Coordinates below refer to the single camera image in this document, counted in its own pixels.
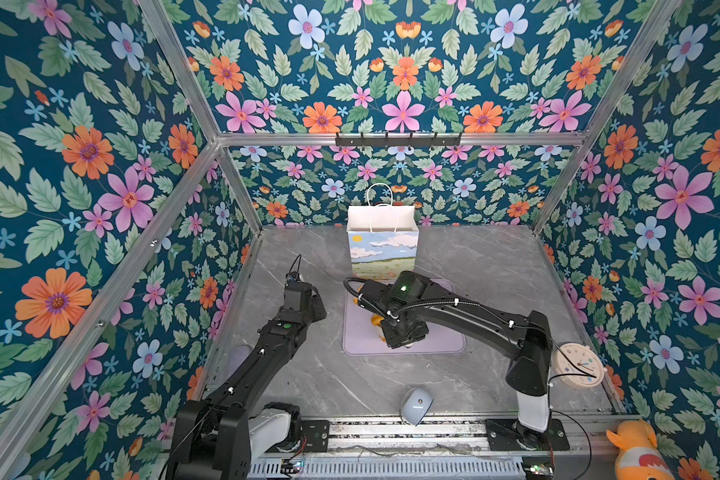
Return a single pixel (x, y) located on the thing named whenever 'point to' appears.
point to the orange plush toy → (638, 457)
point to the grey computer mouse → (415, 405)
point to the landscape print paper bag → (384, 240)
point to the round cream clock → (577, 366)
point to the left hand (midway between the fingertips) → (318, 293)
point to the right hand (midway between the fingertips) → (398, 339)
